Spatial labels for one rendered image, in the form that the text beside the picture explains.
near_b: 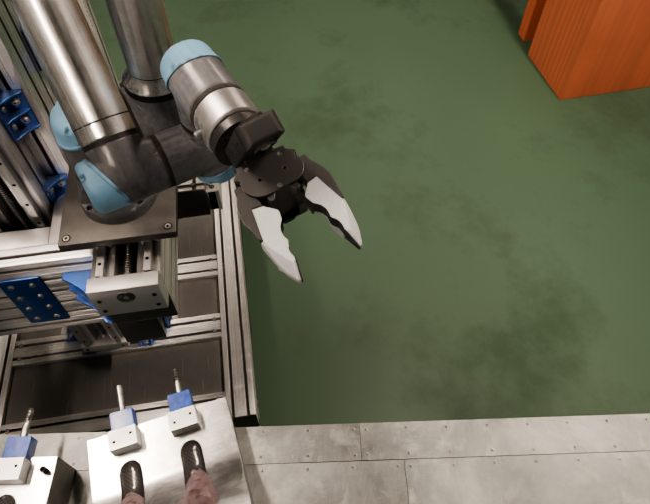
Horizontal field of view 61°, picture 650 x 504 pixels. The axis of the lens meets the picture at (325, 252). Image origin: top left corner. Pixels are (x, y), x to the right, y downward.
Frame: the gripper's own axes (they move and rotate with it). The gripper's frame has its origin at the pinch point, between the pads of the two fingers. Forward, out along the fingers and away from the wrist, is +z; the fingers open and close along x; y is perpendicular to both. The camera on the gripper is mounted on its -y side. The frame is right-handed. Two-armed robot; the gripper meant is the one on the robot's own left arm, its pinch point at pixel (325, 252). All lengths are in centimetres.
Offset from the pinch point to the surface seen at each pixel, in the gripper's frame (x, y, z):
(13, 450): 53, 49, -20
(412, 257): -68, 156, -54
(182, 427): 27, 53, -9
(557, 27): -202, 147, -118
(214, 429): 23, 56, -7
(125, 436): 37, 53, -13
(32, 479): 52, 50, -14
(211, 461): 26, 56, -2
